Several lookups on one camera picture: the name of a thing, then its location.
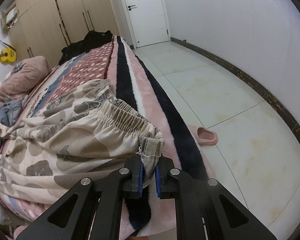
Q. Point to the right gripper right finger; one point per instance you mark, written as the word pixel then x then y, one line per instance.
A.
pixel 205 209

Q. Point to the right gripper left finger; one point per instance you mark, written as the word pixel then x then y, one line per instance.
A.
pixel 91 209

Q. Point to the beige bear print pants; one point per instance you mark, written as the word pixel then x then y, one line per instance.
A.
pixel 88 132

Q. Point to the pink slipper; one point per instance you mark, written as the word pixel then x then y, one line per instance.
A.
pixel 204 136

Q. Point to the blue denim jeans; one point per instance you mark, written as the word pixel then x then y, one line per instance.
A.
pixel 9 114

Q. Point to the pink plaid duvet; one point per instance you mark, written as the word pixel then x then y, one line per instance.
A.
pixel 26 75

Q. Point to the black clothes pile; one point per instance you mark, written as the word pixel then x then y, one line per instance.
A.
pixel 92 40

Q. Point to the yellow ukulele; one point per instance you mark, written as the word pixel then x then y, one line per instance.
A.
pixel 8 55

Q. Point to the beige wooden wardrobe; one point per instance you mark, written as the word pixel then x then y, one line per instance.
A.
pixel 45 27

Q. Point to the white door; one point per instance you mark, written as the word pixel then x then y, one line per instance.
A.
pixel 147 21

